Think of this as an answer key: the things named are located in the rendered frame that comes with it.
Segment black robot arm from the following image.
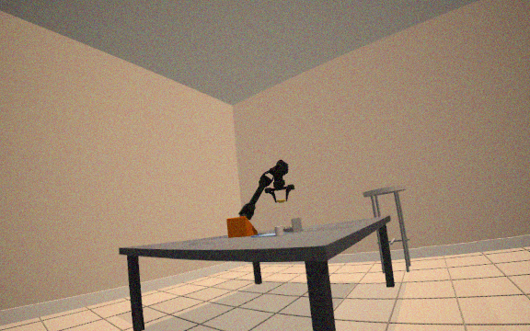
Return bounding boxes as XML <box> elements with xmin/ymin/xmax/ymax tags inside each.
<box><xmin>238</xmin><ymin>159</ymin><xmax>289</xmax><ymax>220</ymax></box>

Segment cream cylinder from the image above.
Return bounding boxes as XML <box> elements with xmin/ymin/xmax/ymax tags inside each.
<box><xmin>274</xmin><ymin>226</ymin><xmax>284</xmax><ymax>236</ymax></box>

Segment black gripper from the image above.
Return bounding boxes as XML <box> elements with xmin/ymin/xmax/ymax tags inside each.
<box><xmin>264</xmin><ymin>177</ymin><xmax>294</xmax><ymax>203</ymax></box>

